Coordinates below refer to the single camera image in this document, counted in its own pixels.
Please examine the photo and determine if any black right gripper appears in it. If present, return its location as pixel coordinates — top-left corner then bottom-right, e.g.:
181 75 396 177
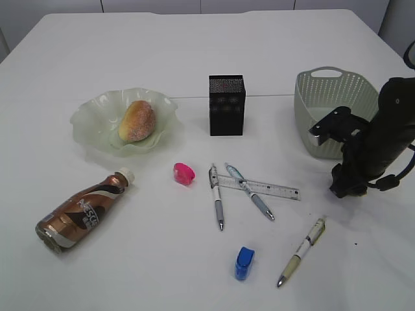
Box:
329 129 376 198

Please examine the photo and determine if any sugared bread loaf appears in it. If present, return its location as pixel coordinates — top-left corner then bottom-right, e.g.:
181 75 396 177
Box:
119 100 156 143

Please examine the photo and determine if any brown Nescafe coffee bottle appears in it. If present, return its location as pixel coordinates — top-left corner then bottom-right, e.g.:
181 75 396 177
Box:
35 167 135 254

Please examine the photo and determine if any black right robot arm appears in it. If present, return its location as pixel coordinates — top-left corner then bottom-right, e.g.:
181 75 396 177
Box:
329 78 414 198

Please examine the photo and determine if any beige white pen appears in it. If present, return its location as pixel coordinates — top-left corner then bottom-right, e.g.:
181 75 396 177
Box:
276 216 326 288

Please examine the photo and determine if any green plastic woven basket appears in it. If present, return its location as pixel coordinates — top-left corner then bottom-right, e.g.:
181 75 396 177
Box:
294 67 379 160

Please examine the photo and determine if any blue grey pen crossed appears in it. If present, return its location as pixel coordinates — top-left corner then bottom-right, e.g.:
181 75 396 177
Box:
224 162 275 221

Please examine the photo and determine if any blue pencil sharpener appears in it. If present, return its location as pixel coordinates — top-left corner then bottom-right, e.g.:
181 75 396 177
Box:
235 247 255 281

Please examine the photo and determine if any white grey pen left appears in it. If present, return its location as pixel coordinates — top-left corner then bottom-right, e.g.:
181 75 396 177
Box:
209 163 224 231

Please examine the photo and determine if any black mesh pen holder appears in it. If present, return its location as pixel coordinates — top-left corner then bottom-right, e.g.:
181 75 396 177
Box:
209 75 246 136

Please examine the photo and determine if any pink pencil sharpener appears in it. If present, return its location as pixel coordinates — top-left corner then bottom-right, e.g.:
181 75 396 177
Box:
173 163 195 186

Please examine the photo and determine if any frosted green ruffled glass plate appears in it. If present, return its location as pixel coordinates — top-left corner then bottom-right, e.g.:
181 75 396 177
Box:
70 87 179 157

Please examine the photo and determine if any clear plastic ruler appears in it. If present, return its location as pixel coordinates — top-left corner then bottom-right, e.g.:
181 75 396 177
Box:
209 175 301 201

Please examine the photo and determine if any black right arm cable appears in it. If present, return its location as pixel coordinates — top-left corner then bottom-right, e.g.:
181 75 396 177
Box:
366 142 415 192

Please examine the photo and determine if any black cable on floor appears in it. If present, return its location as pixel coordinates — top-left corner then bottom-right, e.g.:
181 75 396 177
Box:
403 40 415 71

